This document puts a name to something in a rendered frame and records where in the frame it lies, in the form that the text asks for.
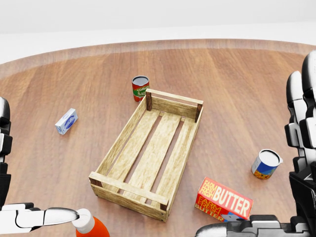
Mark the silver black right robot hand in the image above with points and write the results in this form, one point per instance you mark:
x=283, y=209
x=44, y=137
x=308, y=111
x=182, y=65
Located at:
x=306, y=197

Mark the red yellow butter box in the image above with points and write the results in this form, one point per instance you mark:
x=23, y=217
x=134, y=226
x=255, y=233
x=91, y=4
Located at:
x=227, y=200

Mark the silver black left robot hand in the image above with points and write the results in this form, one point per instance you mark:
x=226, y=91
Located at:
x=24, y=217

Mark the small white blue box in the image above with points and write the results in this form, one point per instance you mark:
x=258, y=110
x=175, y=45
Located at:
x=66, y=121

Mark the blue white tin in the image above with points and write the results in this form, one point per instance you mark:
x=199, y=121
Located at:
x=265, y=165

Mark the wooden slat tray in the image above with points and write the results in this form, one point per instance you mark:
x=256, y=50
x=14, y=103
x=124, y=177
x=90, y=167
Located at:
x=153, y=150

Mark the orange bottle with white cap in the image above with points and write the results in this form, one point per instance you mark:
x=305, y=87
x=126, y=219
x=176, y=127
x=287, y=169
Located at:
x=95, y=228

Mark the red tomato sauce tin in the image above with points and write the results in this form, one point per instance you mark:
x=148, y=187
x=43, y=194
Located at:
x=139, y=91

